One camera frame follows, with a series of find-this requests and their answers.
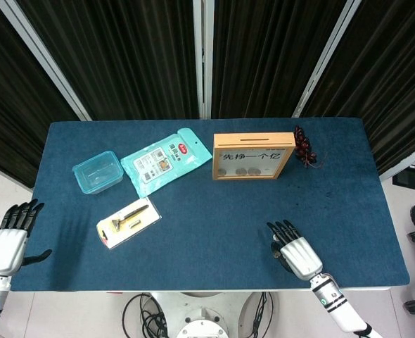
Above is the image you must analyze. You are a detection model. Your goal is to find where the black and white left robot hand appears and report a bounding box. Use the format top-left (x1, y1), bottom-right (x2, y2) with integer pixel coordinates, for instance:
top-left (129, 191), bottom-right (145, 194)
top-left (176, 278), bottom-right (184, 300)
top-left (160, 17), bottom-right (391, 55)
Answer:
top-left (0, 199), bottom-right (53, 279)

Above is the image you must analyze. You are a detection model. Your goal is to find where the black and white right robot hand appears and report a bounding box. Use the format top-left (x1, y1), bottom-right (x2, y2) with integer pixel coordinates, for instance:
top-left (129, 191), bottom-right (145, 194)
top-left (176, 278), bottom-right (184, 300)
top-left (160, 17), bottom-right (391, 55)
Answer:
top-left (266, 220), bottom-right (324, 282)

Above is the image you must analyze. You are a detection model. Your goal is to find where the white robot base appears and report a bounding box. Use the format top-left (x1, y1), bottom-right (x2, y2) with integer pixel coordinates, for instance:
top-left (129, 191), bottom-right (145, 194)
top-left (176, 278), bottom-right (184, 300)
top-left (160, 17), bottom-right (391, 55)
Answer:
top-left (151, 291), bottom-right (264, 338)

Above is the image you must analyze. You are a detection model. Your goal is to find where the wooden coin bank frame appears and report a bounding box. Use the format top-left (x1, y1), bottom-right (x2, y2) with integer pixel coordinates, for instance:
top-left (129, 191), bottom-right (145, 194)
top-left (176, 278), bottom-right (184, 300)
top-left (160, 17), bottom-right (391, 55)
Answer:
top-left (212, 132), bottom-right (296, 181)

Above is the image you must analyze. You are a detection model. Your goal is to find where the blue table mat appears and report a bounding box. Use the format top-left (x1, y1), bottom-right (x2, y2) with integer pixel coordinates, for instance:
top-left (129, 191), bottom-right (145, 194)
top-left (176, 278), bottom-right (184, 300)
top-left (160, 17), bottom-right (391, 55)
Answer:
top-left (9, 118), bottom-right (411, 292)

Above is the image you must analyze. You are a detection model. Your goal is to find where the dark red grape bunch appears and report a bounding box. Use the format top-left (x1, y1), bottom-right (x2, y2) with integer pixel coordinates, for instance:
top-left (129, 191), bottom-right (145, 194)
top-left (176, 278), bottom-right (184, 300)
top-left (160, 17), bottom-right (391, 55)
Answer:
top-left (293, 125), bottom-right (325, 170)

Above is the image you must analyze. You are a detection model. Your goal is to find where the teal clear plastic container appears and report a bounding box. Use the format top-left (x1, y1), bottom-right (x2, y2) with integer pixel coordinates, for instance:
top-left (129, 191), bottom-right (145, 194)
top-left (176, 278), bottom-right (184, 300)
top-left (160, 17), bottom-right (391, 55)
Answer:
top-left (72, 150), bottom-right (125, 195)

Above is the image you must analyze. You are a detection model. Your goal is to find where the razor in blister pack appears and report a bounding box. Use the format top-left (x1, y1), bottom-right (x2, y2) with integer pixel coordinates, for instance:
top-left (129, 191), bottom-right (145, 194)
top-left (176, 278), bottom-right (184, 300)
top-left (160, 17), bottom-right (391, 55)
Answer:
top-left (96, 196), bottom-right (162, 250)

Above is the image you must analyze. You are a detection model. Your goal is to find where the black pleated curtain panel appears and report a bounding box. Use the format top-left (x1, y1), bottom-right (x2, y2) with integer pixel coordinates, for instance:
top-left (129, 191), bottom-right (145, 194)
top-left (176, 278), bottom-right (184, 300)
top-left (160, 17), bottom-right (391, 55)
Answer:
top-left (15, 0), bottom-right (200, 121)
top-left (0, 0), bottom-right (82, 189)
top-left (210, 0), bottom-right (346, 119)
top-left (298, 0), bottom-right (415, 176)

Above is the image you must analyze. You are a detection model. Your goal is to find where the teal printed pouch package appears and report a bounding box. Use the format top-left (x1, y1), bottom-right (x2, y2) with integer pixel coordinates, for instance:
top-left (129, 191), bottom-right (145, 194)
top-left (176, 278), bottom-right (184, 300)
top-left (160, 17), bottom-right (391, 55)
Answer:
top-left (120, 127), bottom-right (213, 198)

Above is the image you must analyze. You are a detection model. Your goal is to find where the grey partition frame post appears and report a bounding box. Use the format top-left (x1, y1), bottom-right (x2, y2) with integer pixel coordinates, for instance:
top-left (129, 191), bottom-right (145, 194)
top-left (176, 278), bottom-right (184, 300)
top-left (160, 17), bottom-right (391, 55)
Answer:
top-left (192, 0), bottom-right (215, 120)
top-left (379, 140), bottom-right (415, 182)
top-left (291, 0), bottom-right (364, 118)
top-left (0, 0), bottom-right (93, 122)

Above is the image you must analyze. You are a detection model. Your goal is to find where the black coiled cable bundle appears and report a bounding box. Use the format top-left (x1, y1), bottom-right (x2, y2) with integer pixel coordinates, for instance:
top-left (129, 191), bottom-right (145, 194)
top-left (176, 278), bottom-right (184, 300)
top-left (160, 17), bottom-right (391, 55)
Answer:
top-left (122, 292), bottom-right (169, 338)

